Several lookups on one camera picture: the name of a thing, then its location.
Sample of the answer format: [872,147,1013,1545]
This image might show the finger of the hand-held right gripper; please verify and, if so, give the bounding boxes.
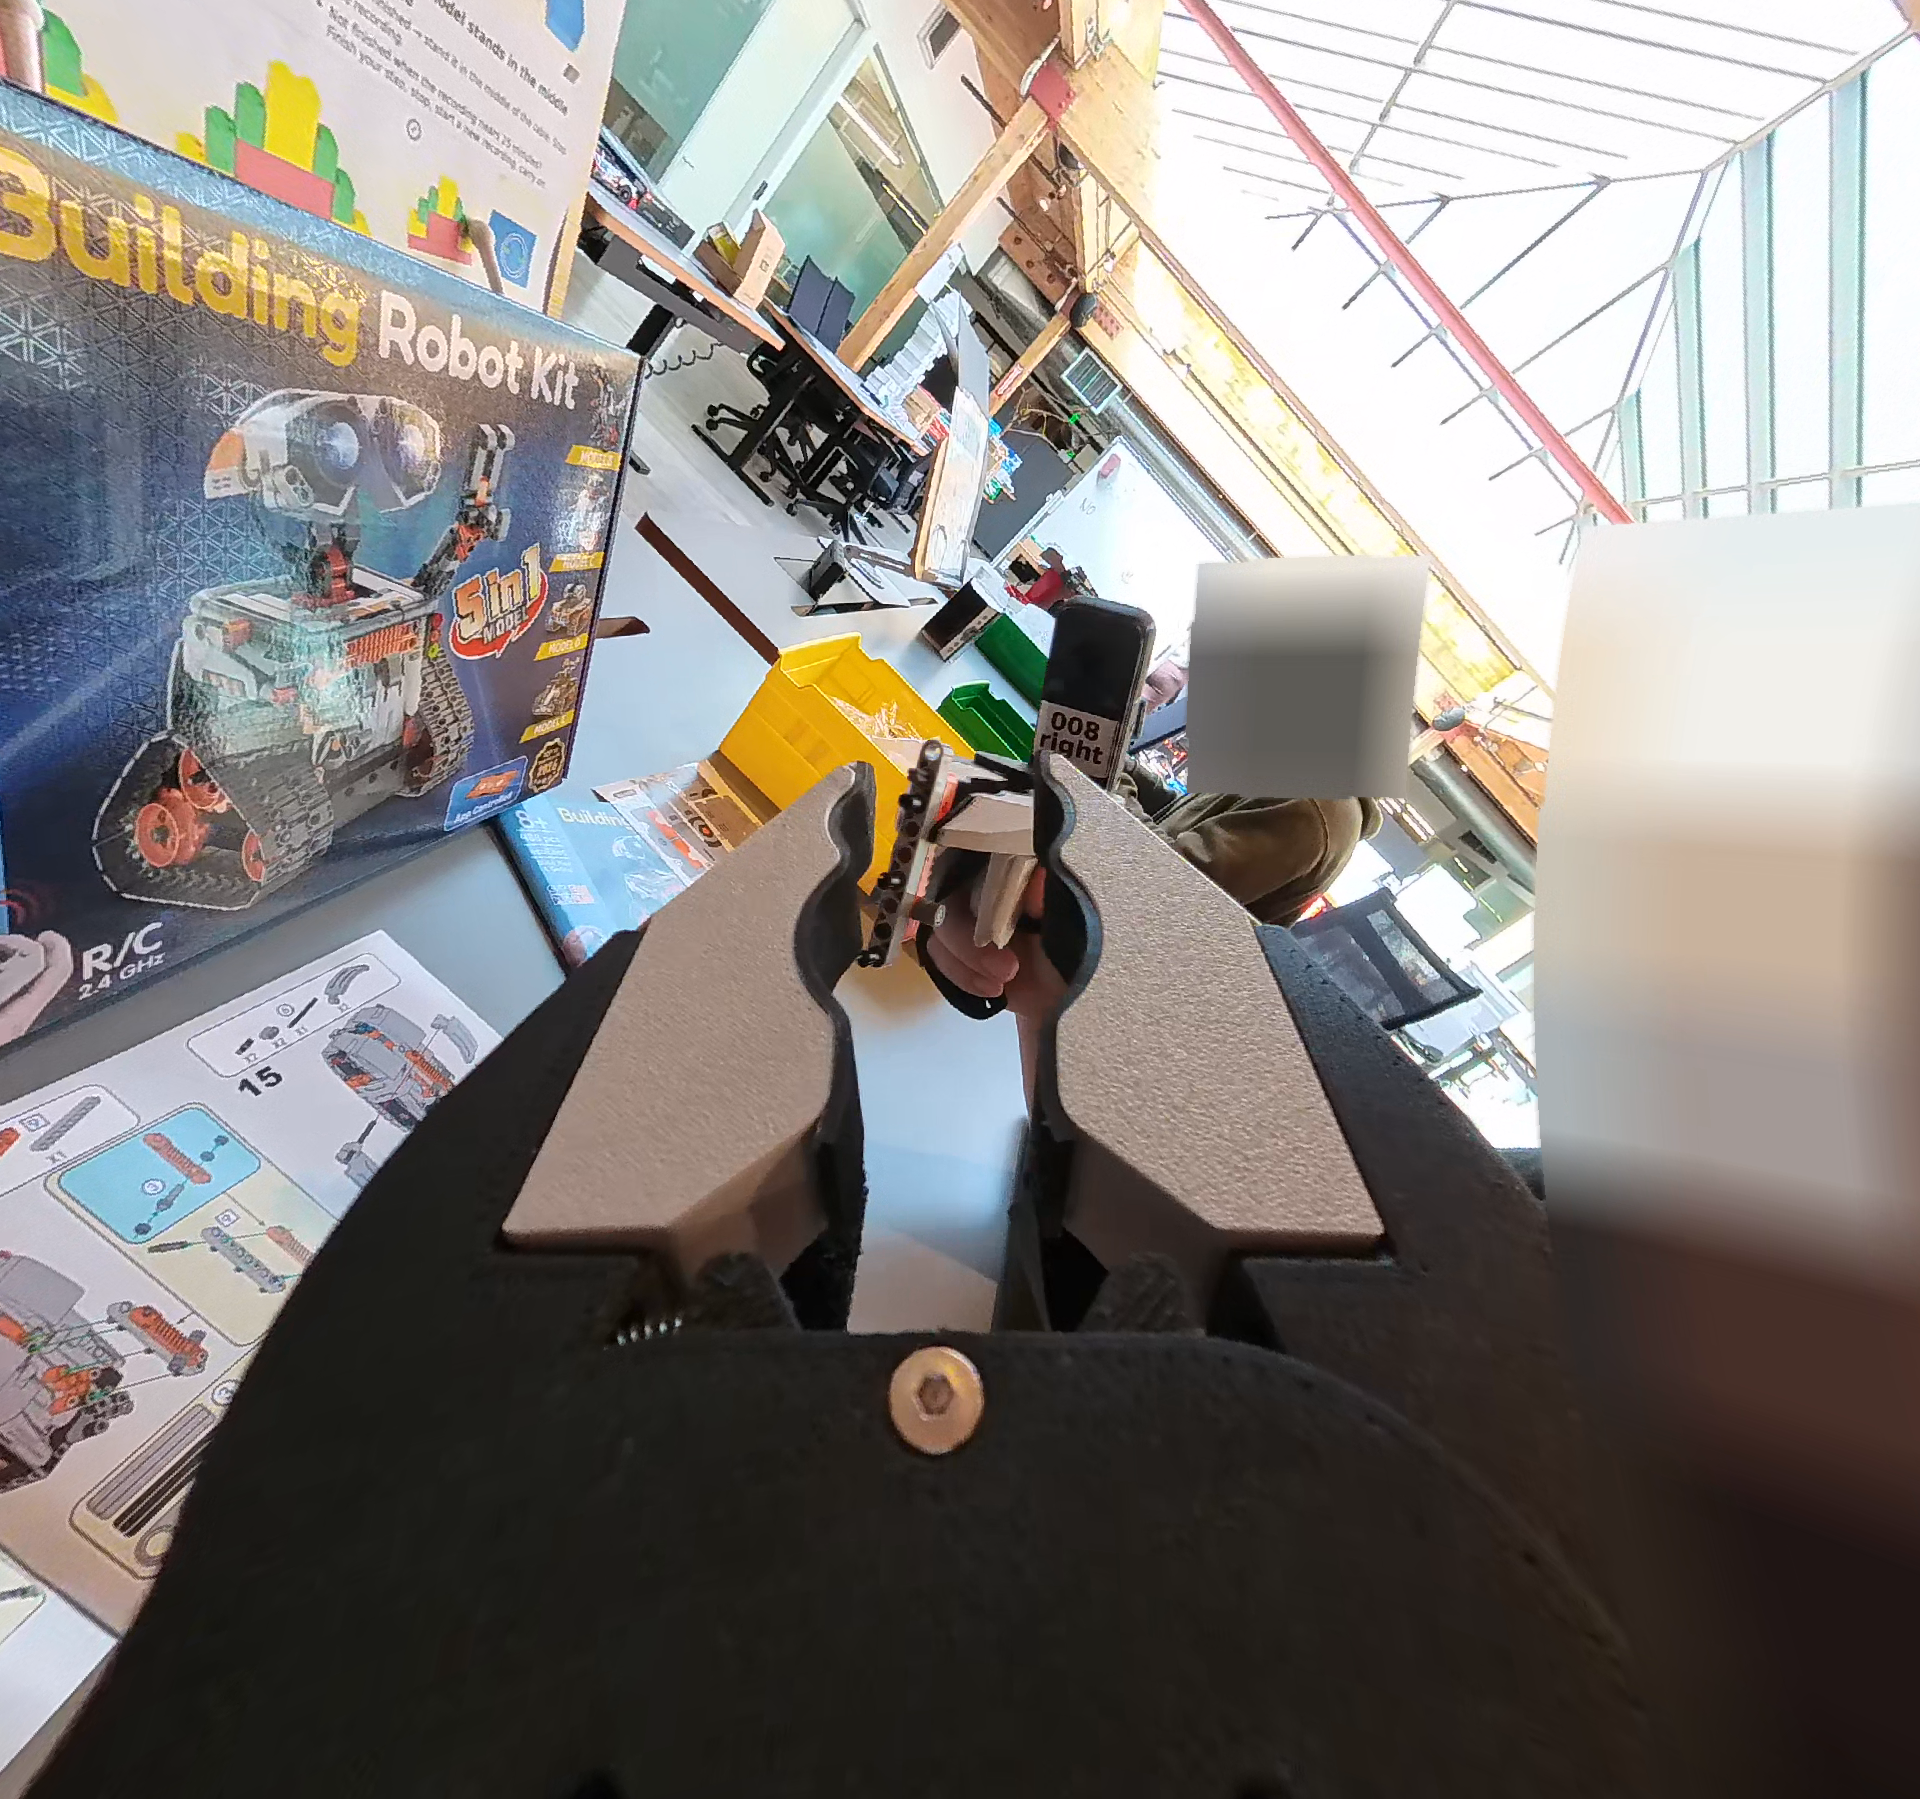
[936,759,1046,861]

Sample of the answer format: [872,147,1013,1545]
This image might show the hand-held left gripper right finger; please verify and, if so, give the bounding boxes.
[1026,754,1382,1277]

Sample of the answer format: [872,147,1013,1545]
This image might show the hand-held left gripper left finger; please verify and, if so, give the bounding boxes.
[505,759,880,1291]

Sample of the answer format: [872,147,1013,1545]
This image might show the black perforated building beam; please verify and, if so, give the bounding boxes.
[856,743,956,975]

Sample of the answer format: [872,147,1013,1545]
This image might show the grey desk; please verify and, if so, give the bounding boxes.
[0,523,1050,1799]

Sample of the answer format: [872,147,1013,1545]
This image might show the wooden background desk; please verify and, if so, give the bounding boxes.
[576,184,791,362]
[763,313,932,540]

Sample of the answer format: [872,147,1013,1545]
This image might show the person's right hand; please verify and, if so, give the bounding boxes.
[932,917,1059,999]

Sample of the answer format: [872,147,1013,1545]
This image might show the green parts bin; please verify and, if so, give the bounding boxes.
[939,681,1041,763]
[974,604,1059,697]

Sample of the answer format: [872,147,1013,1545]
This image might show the small black box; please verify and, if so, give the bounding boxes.
[916,582,1009,661]

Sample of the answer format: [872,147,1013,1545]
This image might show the yellow parts bin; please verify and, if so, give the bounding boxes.
[720,633,979,889]

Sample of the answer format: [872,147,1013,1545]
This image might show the black office chair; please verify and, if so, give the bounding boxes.
[1294,887,1486,1031]

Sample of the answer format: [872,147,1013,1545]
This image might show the blue kit booklet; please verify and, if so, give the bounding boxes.
[497,794,707,965]

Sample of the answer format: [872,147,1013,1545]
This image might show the standing poster board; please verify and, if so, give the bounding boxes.
[912,388,996,587]

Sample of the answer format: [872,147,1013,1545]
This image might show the dark monitor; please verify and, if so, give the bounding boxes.
[781,254,858,353]

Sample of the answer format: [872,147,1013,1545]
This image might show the open instruction booklet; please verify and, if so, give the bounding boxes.
[0,930,505,1637]

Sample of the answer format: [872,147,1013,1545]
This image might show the cardboard box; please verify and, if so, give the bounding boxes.
[697,208,791,306]

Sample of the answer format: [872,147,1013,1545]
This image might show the blue robot kit box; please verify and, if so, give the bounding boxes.
[0,78,647,1049]

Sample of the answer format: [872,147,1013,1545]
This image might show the white brick instruction poster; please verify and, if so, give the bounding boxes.
[0,0,647,313]

